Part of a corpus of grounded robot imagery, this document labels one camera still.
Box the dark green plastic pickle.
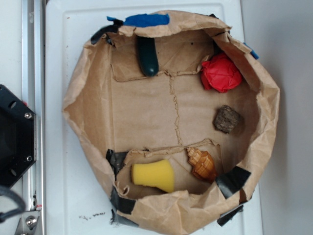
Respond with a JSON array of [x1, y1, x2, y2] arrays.
[[137, 37, 159, 77]]

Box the brown paper bag tray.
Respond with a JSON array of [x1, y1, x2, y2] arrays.
[[63, 10, 280, 235]]

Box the yellow sponge block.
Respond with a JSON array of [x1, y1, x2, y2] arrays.
[[131, 160, 175, 193]]

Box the brown conch seashell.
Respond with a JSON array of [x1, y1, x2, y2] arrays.
[[186, 147, 218, 183]]

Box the brown rough rock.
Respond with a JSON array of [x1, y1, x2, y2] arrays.
[[213, 105, 244, 134]]

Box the red crumpled paper ball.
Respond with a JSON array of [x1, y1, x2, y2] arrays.
[[201, 52, 243, 93]]

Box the black tape bottom left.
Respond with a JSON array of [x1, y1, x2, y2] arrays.
[[110, 187, 139, 227]]

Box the blue tape top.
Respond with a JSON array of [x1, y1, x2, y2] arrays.
[[122, 14, 170, 27]]

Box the blue tape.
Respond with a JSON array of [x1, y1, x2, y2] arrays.
[[122, 14, 170, 27], [244, 42, 259, 60]]

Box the black tape bottom right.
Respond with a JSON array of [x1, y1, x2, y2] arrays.
[[215, 166, 251, 199]]

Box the black tape top left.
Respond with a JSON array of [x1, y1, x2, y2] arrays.
[[90, 20, 124, 45]]

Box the blue tape right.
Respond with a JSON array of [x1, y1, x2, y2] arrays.
[[244, 42, 259, 60]]

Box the white cutting board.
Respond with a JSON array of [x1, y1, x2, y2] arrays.
[[43, 2, 264, 235]]

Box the black tape lower right edge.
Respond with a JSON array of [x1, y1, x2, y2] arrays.
[[217, 205, 244, 227]]

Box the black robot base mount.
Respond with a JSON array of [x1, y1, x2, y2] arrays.
[[0, 85, 35, 188]]

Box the aluminium extrusion rail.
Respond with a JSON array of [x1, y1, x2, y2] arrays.
[[17, 0, 47, 235]]

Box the black cable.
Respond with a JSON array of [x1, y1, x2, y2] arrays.
[[0, 186, 26, 223]]

